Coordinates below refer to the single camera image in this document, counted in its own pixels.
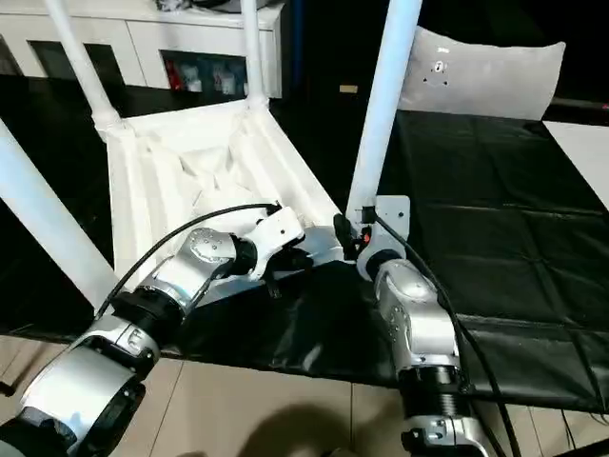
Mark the white plastic table top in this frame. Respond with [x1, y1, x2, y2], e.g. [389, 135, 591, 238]
[92, 97, 356, 316]

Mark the black mat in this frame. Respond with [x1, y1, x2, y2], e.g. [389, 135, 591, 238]
[0, 73, 609, 414]

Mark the grey cushion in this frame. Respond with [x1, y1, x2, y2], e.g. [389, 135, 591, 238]
[397, 26, 567, 121]

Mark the white flat panel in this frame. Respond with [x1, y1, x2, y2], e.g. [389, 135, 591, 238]
[541, 121, 609, 211]

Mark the black bar with red light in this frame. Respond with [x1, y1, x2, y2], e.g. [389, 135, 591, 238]
[546, 99, 609, 114]

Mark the grey bag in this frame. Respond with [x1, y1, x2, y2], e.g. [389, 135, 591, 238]
[189, 0, 286, 11]

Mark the white cabinet with glass doors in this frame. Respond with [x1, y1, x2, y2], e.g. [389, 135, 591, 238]
[0, 0, 285, 100]

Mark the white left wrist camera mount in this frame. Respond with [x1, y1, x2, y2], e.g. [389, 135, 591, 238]
[246, 205, 305, 281]

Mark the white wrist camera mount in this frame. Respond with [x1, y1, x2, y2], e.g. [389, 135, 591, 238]
[356, 194, 413, 283]
[246, 205, 305, 281]

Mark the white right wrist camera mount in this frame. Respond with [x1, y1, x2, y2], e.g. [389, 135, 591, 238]
[356, 194, 413, 283]

